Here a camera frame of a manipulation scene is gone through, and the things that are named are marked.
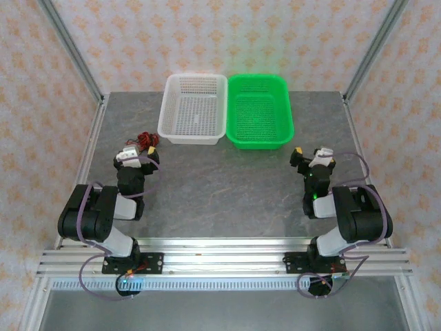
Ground white plastic basket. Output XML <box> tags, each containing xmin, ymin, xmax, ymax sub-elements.
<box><xmin>157</xmin><ymin>73</ymin><xmax>229</xmax><ymax>146</ymax></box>

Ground green plastic basket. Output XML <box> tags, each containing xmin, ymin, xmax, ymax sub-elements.
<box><xmin>225</xmin><ymin>73</ymin><xmax>296</xmax><ymax>151</ymax></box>

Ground grey metal lower panel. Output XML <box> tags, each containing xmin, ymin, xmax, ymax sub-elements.
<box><xmin>37</xmin><ymin>289</ymin><xmax>411</xmax><ymax>331</ymax></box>

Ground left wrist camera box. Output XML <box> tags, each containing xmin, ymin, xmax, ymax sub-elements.
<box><xmin>114</xmin><ymin>146</ymin><xmax>143</xmax><ymax>169</ymax></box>

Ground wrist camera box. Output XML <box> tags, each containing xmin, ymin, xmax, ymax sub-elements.
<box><xmin>311</xmin><ymin>147</ymin><xmax>335</xmax><ymax>167</ymax></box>
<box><xmin>114</xmin><ymin>146</ymin><xmax>143</xmax><ymax>169</ymax></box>

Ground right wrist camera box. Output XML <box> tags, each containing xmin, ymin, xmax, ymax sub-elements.
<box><xmin>311</xmin><ymin>147</ymin><xmax>335</xmax><ymax>167</ymax></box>

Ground aluminium table side rail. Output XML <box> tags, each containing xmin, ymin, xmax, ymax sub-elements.
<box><xmin>54</xmin><ymin>94</ymin><xmax>110</xmax><ymax>250</ymax></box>
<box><xmin>340</xmin><ymin>92</ymin><xmax>394</xmax><ymax>249</ymax></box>

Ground black round cable port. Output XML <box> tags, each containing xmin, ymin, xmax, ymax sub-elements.
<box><xmin>116</xmin><ymin>274</ymin><xmax>143</xmax><ymax>298</ymax></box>
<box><xmin>307</xmin><ymin>274</ymin><xmax>336</xmax><ymax>298</ymax></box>

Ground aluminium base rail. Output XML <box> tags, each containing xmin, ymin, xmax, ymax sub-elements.
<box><xmin>36</xmin><ymin>237</ymin><xmax>414</xmax><ymax>278</ymax></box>

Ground aluminium corner post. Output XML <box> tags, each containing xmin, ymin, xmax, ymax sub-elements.
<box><xmin>342</xmin><ymin>0</ymin><xmax>411</xmax><ymax>103</ymax></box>
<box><xmin>37</xmin><ymin>0</ymin><xmax>105</xmax><ymax>103</ymax></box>

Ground slotted grey cable duct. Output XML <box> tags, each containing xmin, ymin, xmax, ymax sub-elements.
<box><xmin>48</xmin><ymin>277</ymin><xmax>347</xmax><ymax>292</ymax></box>

